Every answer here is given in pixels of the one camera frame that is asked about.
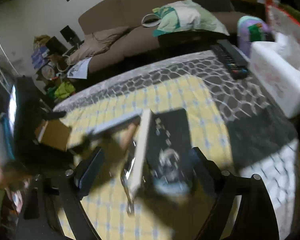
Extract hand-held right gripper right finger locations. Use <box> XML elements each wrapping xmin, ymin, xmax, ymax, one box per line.
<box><xmin>190</xmin><ymin>147</ymin><xmax>280</xmax><ymax>240</ymax></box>

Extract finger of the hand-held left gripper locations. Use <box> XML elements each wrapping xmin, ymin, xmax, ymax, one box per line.
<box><xmin>74</xmin><ymin>132</ymin><xmax>94</xmax><ymax>152</ymax></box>
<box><xmin>44</xmin><ymin>111</ymin><xmax>66</xmax><ymax>119</ymax></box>

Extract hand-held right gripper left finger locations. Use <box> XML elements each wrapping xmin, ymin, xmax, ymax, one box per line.
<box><xmin>16</xmin><ymin>146</ymin><xmax>107</xmax><ymax>240</ymax></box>

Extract brown cardboard box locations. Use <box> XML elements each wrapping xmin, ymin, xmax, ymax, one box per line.
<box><xmin>34</xmin><ymin>119</ymin><xmax>72</xmax><ymax>152</ymax></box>

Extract metal nail nippers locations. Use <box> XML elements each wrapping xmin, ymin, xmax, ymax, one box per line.
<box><xmin>119</xmin><ymin>140</ymin><xmax>137</xmax><ymax>216</ymax></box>

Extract black printed phone case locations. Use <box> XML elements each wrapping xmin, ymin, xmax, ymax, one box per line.
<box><xmin>149</xmin><ymin>109</ymin><xmax>198</xmax><ymax>198</ymax></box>

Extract short wooden handle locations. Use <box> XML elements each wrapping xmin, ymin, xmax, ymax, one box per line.
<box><xmin>122</xmin><ymin>124</ymin><xmax>138</xmax><ymax>151</ymax></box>

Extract beige nail buffer block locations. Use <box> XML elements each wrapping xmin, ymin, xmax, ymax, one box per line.
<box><xmin>128</xmin><ymin>109</ymin><xmax>153</xmax><ymax>196</ymax></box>

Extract green plastic bag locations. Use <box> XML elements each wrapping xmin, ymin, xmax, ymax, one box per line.
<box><xmin>54</xmin><ymin>82</ymin><xmax>76</xmax><ymax>98</ymax></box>

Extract yellow plaid tablecloth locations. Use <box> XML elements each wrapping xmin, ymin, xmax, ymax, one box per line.
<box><xmin>56</xmin><ymin>75</ymin><xmax>240</xmax><ymax>240</ymax></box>

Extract round metal tin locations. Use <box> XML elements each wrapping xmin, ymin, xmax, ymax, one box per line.
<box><xmin>41</xmin><ymin>64</ymin><xmax>57</xmax><ymax>81</ymax></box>

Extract printed paper sheet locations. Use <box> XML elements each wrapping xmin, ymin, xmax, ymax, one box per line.
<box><xmin>66</xmin><ymin>57</ymin><xmax>92</xmax><ymax>79</ymax></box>

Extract stack of blue boxes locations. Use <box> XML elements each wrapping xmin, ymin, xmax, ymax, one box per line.
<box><xmin>31</xmin><ymin>45</ymin><xmax>50</xmax><ymax>69</ymax></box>

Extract dark grey cloth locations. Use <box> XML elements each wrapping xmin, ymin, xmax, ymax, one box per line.
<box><xmin>227</xmin><ymin>107</ymin><xmax>298</xmax><ymax>168</ymax></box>

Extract white knit cloth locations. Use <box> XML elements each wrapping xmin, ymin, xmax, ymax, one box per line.
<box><xmin>240</xmin><ymin>140</ymin><xmax>300</xmax><ymax>230</ymax></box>

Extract brown blanket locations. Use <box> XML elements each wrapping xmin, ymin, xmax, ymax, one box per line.
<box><xmin>67</xmin><ymin>26</ymin><xmax>131</xmax><ymax>66</ymax></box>

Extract black remote control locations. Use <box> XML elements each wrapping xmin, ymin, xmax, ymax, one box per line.
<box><xmin>211</xmin><ymin>44</ymin><xmax>243</xmax><ymax>80</ymax></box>
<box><xmin>219</xmin><ymin>40</ymin><xmax>250</xmax><ymax>78</ymax></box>

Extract white tissue box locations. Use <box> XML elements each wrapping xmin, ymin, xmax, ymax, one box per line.
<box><xmin>249</xmin><ymin>33</ymin><xmax>300</xmax><ymax>118</ymax></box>

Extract white tape roll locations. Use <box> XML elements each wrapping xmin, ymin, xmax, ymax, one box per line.
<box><xmin>142</xmin><ymin>14</ymin><xmax>162</xmax><ymax>28</ymax></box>

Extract brown sofa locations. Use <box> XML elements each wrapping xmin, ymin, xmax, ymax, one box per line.
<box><xmin>65</xmin><ymin>0</ymin><xmax>253</xmax><ymax>73</ymax></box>

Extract purple green bottle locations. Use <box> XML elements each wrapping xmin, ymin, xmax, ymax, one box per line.
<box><xmin>237</xmin><ymin>16</ymin><xmax>270</xmax><ymax>53</ymax></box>

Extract white green printed pillow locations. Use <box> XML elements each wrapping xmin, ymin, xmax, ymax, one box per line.
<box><xmin>152</xmin><ymin>0</ymin><xmax>230</xmax><ymax>38</ymax></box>

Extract black cushion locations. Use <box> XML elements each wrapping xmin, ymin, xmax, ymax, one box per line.
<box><xmin>191</xmin><ymin>0</ymin><xmax>235</xmax><ymax>12</ymax></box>

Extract white wire rack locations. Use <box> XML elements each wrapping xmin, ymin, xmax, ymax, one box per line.
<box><xmin>0</xmin><ymin>35</ymin><xmax>18</xmax><ymax>92</ymax></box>

